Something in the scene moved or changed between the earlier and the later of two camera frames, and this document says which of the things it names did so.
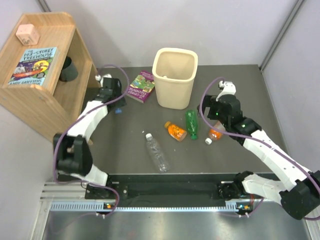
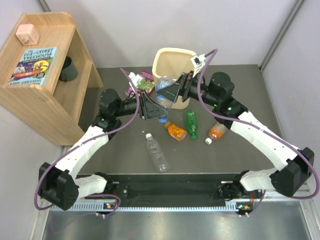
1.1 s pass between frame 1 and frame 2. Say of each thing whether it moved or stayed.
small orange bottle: stayed
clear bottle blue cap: moved
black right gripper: moved
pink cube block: stayed
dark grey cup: stayed
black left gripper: moved
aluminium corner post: stayed
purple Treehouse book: stayed
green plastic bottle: stayed
